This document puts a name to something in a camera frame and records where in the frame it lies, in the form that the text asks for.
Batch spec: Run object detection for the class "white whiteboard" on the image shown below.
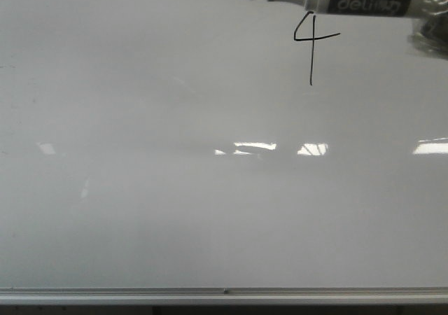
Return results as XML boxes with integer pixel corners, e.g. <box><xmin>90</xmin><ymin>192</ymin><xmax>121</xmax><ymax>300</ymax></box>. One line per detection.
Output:
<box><xmin>1</xmin><ymin>0</ymin><xmax>447</xmax><ymax>305</ymax></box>

